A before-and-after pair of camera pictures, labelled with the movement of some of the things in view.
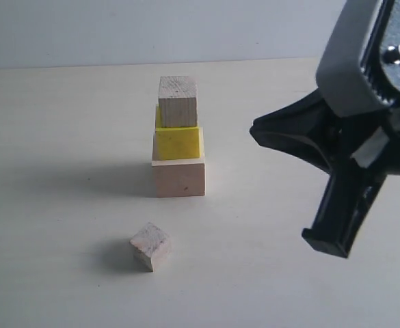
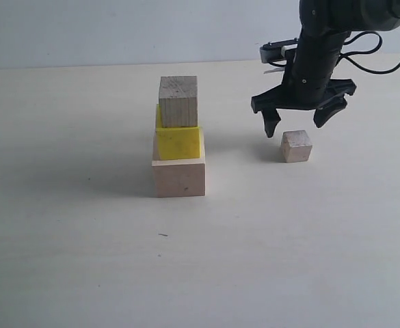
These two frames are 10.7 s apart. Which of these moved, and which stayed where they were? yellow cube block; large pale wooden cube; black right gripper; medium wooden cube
Moved: black right gripper
Stayed: medium wooden cube; yellow cube block; large pale wooden cube
